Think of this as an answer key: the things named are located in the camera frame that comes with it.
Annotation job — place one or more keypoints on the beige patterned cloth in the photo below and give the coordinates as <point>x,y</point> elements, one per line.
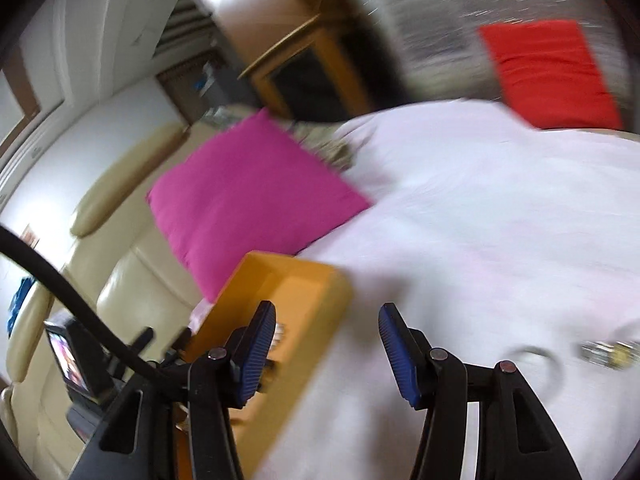
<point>324,142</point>

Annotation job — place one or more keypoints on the silver bangle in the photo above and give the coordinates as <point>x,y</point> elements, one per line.
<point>541,368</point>

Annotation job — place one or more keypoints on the red cushion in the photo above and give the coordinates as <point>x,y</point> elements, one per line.
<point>549,76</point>

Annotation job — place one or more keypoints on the wooden cabinet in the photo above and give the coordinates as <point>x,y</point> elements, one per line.
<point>308,74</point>

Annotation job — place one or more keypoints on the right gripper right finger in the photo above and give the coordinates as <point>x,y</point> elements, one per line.
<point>426,376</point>

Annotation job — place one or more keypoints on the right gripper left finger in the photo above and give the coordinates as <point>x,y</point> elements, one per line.
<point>233,371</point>

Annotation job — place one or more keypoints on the cream leather sofa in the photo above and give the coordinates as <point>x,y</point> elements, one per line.
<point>124,268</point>

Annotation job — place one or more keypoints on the silver gold-faced wristwatch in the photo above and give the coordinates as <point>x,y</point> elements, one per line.
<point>618,355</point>

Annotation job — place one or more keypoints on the orange storage box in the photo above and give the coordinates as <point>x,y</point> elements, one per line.
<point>310,299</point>

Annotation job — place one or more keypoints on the white pink bed towel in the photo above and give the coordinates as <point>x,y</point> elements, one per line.
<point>488,235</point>

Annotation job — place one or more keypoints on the magenta cushion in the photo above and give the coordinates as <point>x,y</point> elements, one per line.
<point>250,187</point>

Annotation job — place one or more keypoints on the small display screen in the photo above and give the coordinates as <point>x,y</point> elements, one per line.
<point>80,357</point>

